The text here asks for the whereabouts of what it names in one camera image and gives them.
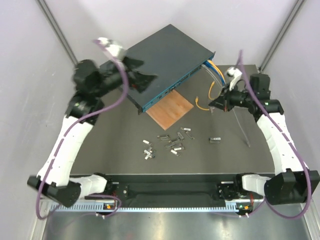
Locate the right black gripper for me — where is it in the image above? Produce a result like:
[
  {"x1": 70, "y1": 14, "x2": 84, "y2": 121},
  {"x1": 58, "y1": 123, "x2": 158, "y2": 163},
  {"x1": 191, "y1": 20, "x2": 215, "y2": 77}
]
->
[{"x1": 209, "y1": 82, "x2": 255, "y2": 112}]

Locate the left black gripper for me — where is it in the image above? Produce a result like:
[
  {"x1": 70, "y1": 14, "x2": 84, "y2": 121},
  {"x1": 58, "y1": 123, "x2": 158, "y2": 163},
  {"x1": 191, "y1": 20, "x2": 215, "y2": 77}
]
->
[{"x1": 94, "y1": 55, "x2": 159, "y2": 98}]

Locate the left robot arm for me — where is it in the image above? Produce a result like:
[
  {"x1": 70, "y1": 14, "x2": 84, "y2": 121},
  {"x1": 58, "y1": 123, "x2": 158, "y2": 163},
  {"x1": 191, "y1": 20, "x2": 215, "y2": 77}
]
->
[{"x1": 27, "y1": 57, "x2": 157, "y2": 208}]

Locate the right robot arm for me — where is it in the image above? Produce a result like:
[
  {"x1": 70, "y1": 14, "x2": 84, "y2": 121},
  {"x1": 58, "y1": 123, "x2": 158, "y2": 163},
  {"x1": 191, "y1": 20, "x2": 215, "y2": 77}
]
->
[{"x1": 209, "y1": 70, "x2": 320, "y2": 206}]

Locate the wooden board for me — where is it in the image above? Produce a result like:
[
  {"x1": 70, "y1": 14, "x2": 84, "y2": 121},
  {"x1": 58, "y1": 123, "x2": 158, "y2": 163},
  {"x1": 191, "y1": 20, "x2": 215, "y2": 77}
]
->
[{"x1": 146, "y1": 90, "x2": 194, "y2": 130}]

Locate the silver SFP module top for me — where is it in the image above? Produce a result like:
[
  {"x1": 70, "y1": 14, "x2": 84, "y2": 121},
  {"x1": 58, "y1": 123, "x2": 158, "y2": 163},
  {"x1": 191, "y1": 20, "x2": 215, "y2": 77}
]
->
[{"x1": 180, "y1": 127, "x2": 191, "y2": 132}]

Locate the SFP module pile centre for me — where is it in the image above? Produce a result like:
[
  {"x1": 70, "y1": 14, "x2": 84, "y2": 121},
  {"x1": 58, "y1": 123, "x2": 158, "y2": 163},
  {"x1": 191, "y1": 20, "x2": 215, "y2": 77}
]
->
[{"x1": 157, "y1": 130, "x2": 195, "y2": 157}]

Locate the black table mat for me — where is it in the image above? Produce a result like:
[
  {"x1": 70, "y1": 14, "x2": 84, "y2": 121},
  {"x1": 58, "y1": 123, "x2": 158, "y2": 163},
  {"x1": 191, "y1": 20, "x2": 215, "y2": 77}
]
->
[{"x1": 71, "y1": 69, "x2": 274, "y2": 174}]

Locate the SFP module cluster left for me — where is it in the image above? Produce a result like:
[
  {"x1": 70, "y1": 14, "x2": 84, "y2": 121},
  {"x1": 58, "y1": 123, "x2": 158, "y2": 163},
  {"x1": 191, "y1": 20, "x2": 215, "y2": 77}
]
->
[{"x1": 143, "y1": 147, "x2": 156, "y2": 160}]

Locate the yellow ethernet cable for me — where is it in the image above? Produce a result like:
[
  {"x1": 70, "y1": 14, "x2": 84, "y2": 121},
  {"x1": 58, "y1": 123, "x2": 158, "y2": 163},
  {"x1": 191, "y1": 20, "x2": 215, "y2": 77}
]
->
[{"x1": 194, "y1": 59, "x2": 227, "y2": 111}]

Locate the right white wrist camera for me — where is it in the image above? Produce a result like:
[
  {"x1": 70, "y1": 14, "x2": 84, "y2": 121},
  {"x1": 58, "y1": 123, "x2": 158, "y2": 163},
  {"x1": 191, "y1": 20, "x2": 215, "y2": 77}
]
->
[{"x1": 225, "y1": 66, "x2": 243, "y2": 91}]

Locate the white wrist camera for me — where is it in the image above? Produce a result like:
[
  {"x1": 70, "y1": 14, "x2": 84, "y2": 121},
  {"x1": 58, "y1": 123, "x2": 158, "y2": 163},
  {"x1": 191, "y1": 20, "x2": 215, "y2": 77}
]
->
[
  {"x1": 96, "y1": 37, "x2": 126, "y2": 61},
  {"x1": 225, "y1": 66, "x2": 243, "y2": 91}
]

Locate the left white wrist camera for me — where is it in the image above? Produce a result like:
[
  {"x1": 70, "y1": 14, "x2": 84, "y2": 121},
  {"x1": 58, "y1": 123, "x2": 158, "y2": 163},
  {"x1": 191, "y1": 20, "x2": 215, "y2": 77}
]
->
[{"x1": 96, "y1": 37, "x2": 126, "y2": 61}]

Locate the dark blue network switch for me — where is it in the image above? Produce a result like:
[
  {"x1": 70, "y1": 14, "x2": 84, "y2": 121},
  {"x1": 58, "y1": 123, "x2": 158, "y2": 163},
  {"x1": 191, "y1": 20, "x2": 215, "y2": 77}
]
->
[{"x1": 126, "y1": 24, "x2": 215, "y2": 114}]

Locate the grey ethernet cable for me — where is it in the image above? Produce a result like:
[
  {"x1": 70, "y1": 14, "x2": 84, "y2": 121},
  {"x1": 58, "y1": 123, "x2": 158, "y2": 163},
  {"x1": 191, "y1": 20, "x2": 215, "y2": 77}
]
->
[{"x1": 202, "y1": 67, "x2": 252, "y2": 147}]

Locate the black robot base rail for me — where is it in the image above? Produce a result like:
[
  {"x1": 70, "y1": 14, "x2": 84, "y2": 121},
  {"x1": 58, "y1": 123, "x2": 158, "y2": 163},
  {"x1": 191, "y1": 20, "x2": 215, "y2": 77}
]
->
[{"x1": 84, "y1": 173, "x2": 276, "y2": 208}]

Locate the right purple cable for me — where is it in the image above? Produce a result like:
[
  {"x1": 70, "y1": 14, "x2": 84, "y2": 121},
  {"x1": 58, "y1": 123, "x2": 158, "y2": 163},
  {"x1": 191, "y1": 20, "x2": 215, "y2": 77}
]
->
[{"x1": 236, "y1": 49, "x2": 313, "y2": 220}]

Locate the purple cable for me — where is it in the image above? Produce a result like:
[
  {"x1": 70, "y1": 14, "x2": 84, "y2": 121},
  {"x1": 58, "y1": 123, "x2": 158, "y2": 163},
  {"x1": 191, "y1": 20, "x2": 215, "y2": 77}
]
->
[
  {"x1": 35, "y1": 39, "x2": 130, "y2": 221},
  {"x1": 236, "y1": 49, "x2": 313, "y2": 220}
]

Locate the perforated cable duct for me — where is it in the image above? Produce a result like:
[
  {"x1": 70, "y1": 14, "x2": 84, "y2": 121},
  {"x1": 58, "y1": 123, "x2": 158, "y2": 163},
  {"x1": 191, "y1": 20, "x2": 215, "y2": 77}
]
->
[{"x1": 48, "y1": 199, "x2": 250, "y2": 213}]

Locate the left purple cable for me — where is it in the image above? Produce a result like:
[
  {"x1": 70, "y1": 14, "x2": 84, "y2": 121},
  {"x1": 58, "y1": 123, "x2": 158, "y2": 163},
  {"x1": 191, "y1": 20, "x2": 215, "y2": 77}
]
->
[{"x1": 35, "y1": 39, "x2": 130, "y2": 221}]

